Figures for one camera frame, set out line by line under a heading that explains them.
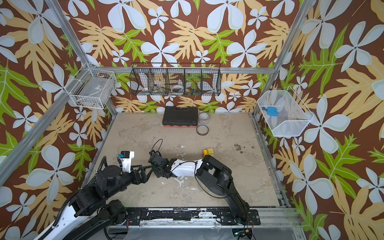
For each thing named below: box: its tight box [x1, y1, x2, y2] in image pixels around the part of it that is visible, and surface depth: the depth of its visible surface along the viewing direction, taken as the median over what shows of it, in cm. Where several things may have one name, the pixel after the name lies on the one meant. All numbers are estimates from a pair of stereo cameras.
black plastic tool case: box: [162, 106, 199, 128], surface depth 117 cm
